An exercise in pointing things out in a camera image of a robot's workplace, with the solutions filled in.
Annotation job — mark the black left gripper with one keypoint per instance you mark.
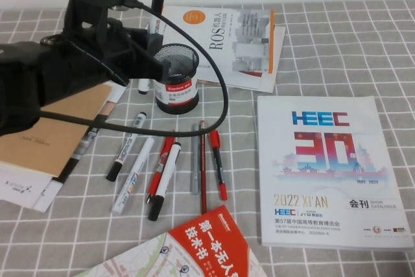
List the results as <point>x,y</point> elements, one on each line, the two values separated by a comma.
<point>107,53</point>

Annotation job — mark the black mesh pen holder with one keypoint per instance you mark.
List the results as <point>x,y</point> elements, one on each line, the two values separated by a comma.
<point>176,102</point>

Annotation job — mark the red ballpoint pen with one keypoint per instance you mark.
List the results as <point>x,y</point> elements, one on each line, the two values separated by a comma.
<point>162,160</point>

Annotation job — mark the grey pen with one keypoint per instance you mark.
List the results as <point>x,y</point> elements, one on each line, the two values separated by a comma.
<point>195,166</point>

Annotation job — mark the red and black marker pen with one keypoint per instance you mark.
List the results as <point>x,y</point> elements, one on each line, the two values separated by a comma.
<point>218,160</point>

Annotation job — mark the white brochure with photo print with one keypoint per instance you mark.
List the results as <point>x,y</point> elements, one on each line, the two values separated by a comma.
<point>107,108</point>

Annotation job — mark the white ROS book orange spine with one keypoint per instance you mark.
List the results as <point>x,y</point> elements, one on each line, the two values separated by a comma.
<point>233,46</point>

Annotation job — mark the white marker with black cap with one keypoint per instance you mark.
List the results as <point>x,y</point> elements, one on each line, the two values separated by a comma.
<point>168,170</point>
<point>129,140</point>

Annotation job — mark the white booklet with red mark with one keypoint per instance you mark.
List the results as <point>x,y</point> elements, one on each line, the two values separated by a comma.
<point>275,63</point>

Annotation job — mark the dark red pencil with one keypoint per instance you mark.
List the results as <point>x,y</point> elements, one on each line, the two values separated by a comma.
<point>203,176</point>

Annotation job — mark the white paint marker colourful print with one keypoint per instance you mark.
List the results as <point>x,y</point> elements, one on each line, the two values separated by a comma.
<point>129,186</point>

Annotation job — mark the brown kraft notebook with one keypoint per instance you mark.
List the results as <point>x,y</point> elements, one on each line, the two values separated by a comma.
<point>48,147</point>

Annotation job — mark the grey checked tablecloth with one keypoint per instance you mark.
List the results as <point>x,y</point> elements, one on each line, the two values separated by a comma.
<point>324,63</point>

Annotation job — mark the white paper with black logo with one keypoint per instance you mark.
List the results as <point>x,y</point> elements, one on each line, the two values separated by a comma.
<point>19,189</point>

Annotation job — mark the red book with map cover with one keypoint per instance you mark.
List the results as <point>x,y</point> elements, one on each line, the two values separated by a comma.
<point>207,241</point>

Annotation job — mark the white HEEC show catalogue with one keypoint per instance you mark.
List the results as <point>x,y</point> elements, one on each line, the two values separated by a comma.
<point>324,192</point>

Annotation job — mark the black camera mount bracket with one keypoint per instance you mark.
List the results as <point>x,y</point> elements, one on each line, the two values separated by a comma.
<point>84,17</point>

